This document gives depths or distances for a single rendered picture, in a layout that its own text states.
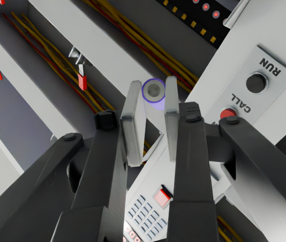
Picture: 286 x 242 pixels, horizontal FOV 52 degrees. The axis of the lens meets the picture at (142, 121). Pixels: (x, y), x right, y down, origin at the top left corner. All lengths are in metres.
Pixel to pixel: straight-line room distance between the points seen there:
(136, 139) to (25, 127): 0.73
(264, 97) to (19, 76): 0.48
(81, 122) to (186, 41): 0.26
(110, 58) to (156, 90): 0.19
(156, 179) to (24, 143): 0.51
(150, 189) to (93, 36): 0.22
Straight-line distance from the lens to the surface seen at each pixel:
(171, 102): 0.16
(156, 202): 0.41
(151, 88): 0.20
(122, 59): 0.38
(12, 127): 0.86
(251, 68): 0.27
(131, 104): 0.16
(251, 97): 0.28
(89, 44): 0.41
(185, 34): 0.54
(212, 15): 0.48
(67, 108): 0.63
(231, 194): 0.34
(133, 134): 0.15
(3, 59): 0.67
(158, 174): 0.38
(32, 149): 0.82
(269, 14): 0.26
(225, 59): 0.28
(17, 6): 0.92
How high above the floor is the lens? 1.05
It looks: 42 degrees up
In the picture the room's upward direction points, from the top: 152 degrees counter-clockwise
